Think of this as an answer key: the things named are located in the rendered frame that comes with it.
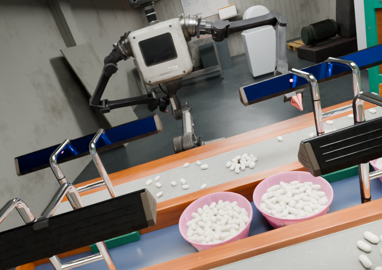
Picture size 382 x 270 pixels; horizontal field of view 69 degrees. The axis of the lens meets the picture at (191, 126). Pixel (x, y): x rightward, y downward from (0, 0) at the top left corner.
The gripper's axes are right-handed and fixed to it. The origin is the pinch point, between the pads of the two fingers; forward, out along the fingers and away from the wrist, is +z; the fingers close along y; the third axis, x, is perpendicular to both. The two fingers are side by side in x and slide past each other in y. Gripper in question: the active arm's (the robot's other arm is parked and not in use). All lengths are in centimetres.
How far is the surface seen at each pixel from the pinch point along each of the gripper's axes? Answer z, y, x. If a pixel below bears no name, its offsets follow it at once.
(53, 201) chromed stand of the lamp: 36, -90, -66
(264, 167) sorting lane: 24.5, -29.4, -5.5
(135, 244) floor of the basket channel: 40, -90, -11
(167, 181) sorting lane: 14, -74, 2
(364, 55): 2.1, 19.6, -31.3
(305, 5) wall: -561, 363, 480
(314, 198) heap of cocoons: 46, -21, -23
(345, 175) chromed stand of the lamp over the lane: 39.3, -2.2, -10.8
